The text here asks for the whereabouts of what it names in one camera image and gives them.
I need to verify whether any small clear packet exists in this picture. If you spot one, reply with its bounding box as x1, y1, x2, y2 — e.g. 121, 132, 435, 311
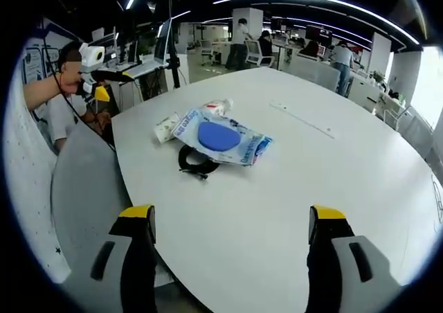
201, 98, 235, 117

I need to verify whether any white star-print cloth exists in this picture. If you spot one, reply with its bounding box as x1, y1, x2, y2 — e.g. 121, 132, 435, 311
6, 79, 72, 283

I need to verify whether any black tripod pole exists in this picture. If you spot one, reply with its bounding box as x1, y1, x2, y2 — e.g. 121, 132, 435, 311
165, 0, 182, 89

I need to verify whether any grey mesh chair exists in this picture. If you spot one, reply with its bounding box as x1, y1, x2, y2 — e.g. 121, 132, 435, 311
393, 104, 435, 143

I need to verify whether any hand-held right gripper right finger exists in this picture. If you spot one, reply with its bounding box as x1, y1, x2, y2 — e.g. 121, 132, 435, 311
307, 204, 404, 313

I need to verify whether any white tabletop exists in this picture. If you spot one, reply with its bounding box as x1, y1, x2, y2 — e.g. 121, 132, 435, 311
110, 66, 443, 313

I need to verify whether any white patterned tissue pack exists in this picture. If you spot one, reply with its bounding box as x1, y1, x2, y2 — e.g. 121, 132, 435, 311
153, 111, 181, 144

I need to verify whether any person's left hand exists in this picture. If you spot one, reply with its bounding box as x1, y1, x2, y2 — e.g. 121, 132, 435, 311
59, 72, 84, 95

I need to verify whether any grey chair back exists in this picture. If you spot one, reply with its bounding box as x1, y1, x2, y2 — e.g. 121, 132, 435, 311
51, 121, 157, 288

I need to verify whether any blue pad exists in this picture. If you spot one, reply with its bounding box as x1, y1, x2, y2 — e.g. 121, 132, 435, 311
171, 107, 274, 168

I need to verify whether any green potted plant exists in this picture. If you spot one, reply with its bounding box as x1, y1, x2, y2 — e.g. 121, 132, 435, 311
369, 69, 386, 87

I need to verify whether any white side desk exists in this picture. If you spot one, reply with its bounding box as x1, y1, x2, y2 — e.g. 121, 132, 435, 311
117, 53, 190, 115

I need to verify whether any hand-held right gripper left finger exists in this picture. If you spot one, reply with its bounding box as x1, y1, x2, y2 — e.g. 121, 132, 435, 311
64, 204, 156, 313

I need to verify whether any white office chair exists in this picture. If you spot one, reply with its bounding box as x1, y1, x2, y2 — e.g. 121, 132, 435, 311
243, 38, 275, 69

